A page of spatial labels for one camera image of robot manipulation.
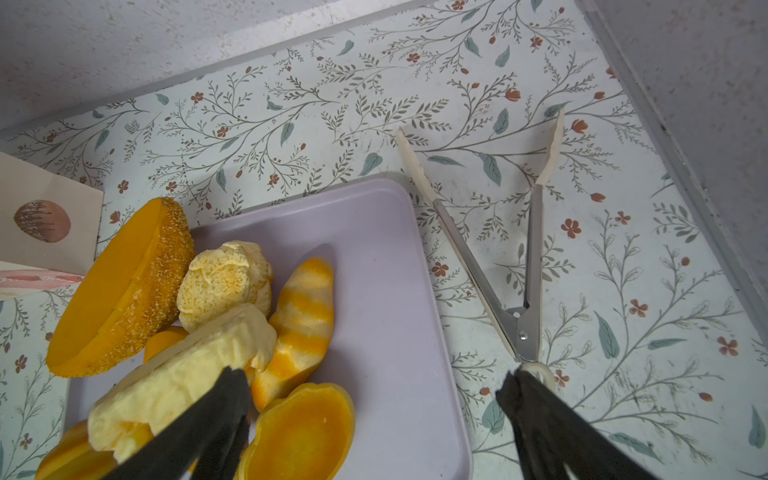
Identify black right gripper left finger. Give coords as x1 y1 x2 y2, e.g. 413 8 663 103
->
106 367 252 480

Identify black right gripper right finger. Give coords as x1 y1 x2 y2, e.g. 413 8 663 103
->
496 369 653 479

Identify round orange tart bread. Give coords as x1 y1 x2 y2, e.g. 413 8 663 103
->
236 383 356 479

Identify metal tongs with white tips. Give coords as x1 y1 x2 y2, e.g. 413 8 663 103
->
395 112 565 390

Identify orange oval bread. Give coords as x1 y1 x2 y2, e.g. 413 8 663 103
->
34 326 188 480

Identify printed paper bread bag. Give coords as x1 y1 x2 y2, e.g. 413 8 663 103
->
1 153 103 301

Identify pale long bread loaf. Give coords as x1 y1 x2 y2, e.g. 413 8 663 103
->
87 304 277 463

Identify striped yellow bread stick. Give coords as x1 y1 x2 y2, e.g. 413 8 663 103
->
251 257 335 412

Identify pale crusty bread roll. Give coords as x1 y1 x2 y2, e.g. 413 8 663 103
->
177 241 274 332

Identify lavender plastic tray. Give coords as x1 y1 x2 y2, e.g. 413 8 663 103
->
62 176 474 480

